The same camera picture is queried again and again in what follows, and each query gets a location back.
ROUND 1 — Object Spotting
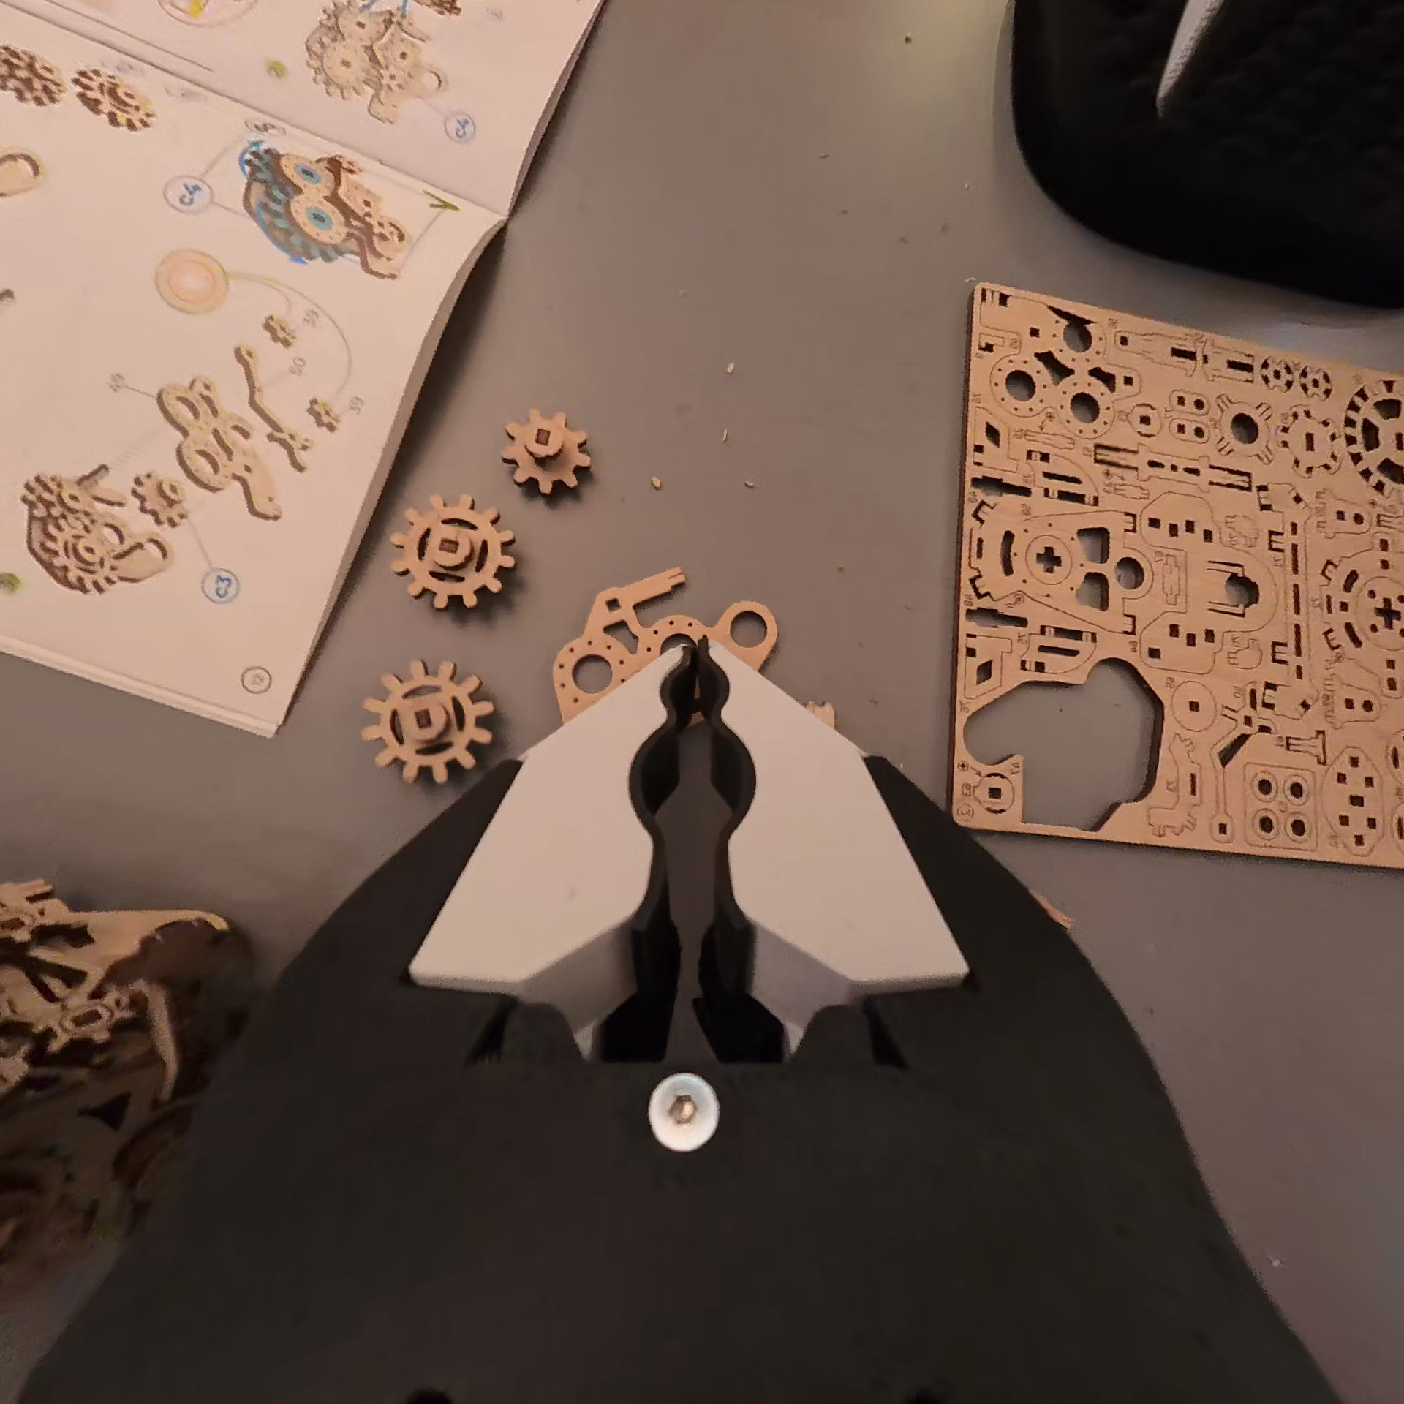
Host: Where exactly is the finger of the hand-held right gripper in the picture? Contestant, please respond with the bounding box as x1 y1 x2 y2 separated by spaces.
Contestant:
1154 0 1230 118

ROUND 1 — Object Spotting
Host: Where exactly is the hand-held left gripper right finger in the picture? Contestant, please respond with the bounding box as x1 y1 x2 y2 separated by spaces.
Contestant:
700 643 971 1062

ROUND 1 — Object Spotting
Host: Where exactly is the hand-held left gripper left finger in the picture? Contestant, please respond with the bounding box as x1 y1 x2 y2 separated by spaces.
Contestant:
408 645 704 1058

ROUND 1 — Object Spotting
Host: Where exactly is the wooden part with holes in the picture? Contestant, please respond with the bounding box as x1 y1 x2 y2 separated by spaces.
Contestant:
551 564 780 725

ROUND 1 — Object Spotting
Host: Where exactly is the wooden laser-cut parts sheet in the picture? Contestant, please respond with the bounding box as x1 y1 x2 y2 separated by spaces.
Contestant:
950 282 1404 873

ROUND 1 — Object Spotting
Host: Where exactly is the assembled wooden gear model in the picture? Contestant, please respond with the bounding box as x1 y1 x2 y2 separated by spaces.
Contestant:
0 877 259 1306

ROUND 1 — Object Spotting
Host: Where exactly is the spoked wooden gear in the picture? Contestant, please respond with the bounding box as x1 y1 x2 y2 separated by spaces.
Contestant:
362 658 496 786

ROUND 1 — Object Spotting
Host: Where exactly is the solid wooden gear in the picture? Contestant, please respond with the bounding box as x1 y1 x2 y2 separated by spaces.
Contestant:
391 494 517 610

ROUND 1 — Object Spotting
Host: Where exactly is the small wooden gear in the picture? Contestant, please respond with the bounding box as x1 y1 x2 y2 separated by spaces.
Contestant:
502 408 593 498

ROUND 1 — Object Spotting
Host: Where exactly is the white instruction booklet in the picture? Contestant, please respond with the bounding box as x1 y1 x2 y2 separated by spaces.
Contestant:
0 0 607 738

